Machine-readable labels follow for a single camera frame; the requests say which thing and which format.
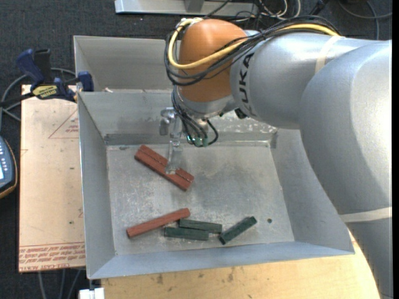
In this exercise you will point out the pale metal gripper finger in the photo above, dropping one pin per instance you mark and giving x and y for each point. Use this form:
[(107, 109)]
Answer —
[(179, 156), (172, 157)]

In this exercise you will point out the red-brown flat block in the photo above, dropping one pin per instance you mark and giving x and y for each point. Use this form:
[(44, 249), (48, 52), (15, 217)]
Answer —
[(156, 157), (157, 223), (149, 164)]

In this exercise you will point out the grey metal bin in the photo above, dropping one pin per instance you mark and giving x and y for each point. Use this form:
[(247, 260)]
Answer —
[(218, 192)]

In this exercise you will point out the dark green flat block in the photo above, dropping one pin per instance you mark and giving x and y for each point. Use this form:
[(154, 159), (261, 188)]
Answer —
[(237, 230), (186, 233), (200, 225)]

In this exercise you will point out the brown cardboard board red print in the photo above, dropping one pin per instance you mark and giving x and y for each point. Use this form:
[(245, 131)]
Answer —
[(50, 182)]

